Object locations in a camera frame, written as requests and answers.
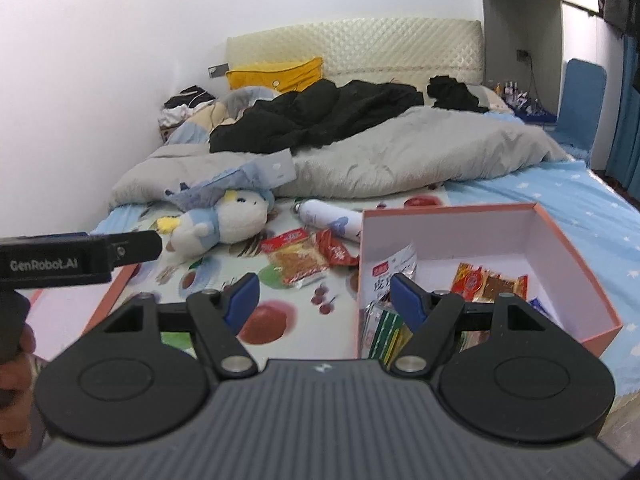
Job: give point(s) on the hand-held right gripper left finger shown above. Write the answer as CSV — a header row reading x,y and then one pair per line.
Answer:
x,y
242,300

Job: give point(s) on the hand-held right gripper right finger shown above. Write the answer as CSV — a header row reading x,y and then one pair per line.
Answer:
x,y
407,300

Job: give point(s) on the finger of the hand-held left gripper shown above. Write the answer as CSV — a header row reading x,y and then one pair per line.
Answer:
x,y
137,249

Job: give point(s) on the green striped snack packet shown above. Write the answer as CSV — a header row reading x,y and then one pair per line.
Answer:
x,y
385,332

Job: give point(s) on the red label brown snack packet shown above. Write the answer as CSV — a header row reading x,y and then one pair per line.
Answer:
x,y
490,282

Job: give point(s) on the pink cardboard box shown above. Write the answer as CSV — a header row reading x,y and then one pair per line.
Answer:
x,y
475,235

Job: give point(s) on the blue snack packet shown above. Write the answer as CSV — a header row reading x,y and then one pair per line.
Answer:
x,y
540,308

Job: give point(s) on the person's left hand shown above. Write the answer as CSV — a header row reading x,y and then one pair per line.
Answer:
x,y
15,390

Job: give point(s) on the fruit print mat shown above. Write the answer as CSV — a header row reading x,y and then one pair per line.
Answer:
x,y
290,320

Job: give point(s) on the pink box lid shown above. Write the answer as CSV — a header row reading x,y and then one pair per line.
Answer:
x,y
75,310

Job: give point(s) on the clear orange cake packet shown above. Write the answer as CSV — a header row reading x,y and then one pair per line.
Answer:
x,y
295,262

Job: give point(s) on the red white print snack packet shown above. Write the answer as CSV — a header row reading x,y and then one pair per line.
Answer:
x,y
340,252

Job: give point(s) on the white blue plush toy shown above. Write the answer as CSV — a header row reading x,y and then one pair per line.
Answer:
x,y
235,217

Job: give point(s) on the white spray bottle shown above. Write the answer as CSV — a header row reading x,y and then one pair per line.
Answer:
x,y
325,217

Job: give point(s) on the cartoon print pillow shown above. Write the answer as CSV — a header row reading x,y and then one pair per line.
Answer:
x,y
200,120

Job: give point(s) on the grey blanket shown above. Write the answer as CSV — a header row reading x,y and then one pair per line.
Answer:
x,y
400,155

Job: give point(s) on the black white clothes heap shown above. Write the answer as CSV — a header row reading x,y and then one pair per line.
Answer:
x,y
180,105

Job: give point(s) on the blue star bedsheet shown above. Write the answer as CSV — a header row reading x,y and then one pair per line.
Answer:
x,y
575,195

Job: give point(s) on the black jacket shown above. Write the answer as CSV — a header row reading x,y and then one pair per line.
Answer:
x,y
310,110

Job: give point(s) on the small black garment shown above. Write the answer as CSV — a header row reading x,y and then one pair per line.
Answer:
x,y
455,92

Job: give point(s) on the white pillow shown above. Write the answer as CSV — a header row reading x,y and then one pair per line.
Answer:
x,y
492,102

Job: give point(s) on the yellow pillow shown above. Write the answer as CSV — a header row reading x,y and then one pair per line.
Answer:
x,y
270,77

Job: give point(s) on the dark blue tray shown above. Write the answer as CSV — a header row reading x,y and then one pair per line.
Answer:
x,y
537,116

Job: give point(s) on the row of small bottles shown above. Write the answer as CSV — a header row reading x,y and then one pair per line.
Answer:
x,y
515,92

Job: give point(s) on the blue chair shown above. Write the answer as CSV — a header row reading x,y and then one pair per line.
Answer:
x,y
580,105

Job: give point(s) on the cream padded headboard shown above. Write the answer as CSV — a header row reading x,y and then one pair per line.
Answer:
x,y
375,40

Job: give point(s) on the blue curtain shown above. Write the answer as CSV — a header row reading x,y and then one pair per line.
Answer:
x,y
625,120

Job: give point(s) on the grey wall plate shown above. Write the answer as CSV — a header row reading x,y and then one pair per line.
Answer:
x,y
218,70

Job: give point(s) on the black wall socket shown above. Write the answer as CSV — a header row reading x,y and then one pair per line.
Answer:
x,y
523,54

